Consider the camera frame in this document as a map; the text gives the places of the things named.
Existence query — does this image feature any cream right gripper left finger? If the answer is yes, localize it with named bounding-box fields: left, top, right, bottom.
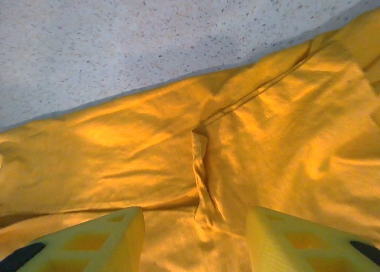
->
left=0, top=206, right=145, bottom=272

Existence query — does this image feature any yellow t-shirt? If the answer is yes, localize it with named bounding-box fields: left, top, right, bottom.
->
left=0, top=6, right=380, bottom=272

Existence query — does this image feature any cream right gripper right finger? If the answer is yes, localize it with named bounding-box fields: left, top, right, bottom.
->
left=245, top=205, right=380, bottom=272

